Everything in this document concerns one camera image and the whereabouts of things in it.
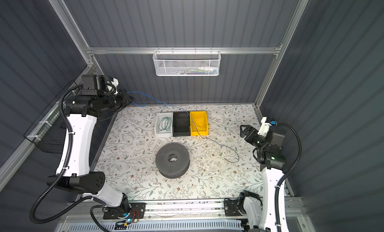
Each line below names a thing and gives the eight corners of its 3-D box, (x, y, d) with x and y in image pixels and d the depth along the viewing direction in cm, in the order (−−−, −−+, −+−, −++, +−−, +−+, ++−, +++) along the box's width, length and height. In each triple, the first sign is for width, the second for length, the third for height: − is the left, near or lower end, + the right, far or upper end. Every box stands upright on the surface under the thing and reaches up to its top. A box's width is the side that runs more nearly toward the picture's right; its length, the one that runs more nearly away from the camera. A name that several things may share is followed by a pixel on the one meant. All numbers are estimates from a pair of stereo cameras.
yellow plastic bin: (189, 136, 104) (189, 130, 98) (190, 115, 116) (190, 109, 111) (208, 136, 104) (208, 130, 98) (206, 115, 116) (207, 109, 110)
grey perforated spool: (155, 178, 86) (152, 174, 81) (160, 148, 98) (158, 143, 93) (189, 178, 86) (188, 174, 81) (190, 148, 98) (189, 143, 93)
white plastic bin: (154, 138, 103) (152, 131, 97) (158, 119, 115) (156, 112, 109) (172, 138, 103) (171, 131, 97) (174, 118, 114) (173, 112, 108)
